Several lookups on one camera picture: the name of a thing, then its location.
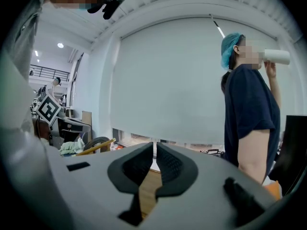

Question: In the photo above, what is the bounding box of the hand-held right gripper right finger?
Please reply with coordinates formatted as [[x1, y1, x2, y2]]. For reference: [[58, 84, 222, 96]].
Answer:
[[146, 142, 279, 230]]

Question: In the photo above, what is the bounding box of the white tumbler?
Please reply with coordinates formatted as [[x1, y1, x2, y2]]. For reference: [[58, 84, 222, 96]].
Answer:
[[263, 48, 291, 66]]

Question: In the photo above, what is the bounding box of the person's grey sweater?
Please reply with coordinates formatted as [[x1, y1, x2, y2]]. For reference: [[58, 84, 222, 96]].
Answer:
[[0, 0, 80, 230]]

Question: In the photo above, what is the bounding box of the blue hair net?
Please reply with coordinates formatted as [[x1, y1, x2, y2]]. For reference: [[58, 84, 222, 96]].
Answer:
[[220, 32, 246, 70]]

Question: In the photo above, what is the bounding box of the black head-mounted camera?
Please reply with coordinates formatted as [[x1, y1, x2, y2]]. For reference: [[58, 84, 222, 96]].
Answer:
[[86, 0, 127, 21]]

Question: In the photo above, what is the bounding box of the black panel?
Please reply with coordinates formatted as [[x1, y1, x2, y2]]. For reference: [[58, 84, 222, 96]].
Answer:
[[268, 115, 307, 196]]

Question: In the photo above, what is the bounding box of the long wooden pole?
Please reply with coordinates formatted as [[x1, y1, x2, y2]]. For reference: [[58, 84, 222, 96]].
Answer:
[[71, 138, 117, 157]]

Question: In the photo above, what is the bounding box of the black railing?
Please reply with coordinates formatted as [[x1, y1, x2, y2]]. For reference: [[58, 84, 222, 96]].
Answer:
[[29, 64, 71, 82]]

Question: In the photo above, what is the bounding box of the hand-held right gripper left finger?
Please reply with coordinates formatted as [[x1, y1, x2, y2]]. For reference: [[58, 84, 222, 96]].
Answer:
[[51, 142, 154, 230]]

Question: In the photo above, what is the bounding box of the dark round chair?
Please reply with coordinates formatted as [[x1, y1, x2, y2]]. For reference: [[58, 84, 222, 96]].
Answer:
[[83, 136, 111, 153]]

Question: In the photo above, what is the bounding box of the green cloth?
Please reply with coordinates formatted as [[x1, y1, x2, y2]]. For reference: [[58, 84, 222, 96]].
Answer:
[[59, 138, 85, 156]]

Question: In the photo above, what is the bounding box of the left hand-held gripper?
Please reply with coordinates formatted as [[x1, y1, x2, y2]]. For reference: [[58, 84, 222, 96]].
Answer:
[[35, 94, 92, 145]]

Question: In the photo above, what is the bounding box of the person's left forearm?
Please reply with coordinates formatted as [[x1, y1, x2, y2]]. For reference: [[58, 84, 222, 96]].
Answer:
[[33, 118, 51, 139]]

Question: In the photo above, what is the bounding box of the orange cushion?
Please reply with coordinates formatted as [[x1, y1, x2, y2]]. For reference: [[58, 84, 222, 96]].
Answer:
[[263, 180, 282, 201]]

